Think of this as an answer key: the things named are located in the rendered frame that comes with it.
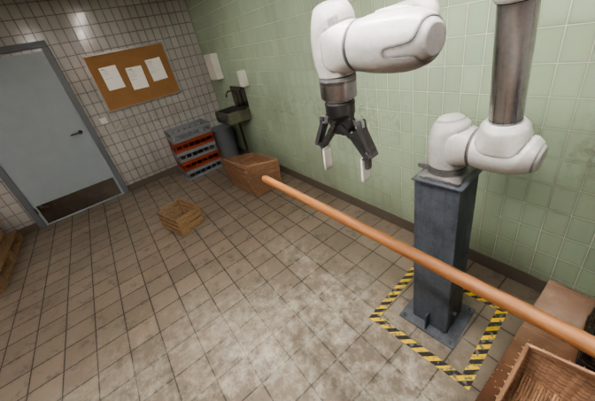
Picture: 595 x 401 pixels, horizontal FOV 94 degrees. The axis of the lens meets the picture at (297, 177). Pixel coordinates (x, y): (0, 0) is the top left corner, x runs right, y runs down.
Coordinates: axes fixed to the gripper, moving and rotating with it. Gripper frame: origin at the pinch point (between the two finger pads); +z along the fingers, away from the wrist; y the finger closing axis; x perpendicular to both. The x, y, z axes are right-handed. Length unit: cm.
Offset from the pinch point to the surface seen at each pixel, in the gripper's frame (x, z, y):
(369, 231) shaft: 6.5, 12.1, -12.0
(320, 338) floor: -6, 133, 39
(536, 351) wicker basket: -21, 58, -49
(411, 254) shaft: 7.6, 12.0, -24.1
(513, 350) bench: -28, 73, -45
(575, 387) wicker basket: -21, 64, -59
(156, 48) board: -90, -45, 419
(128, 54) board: -52, -44, 422
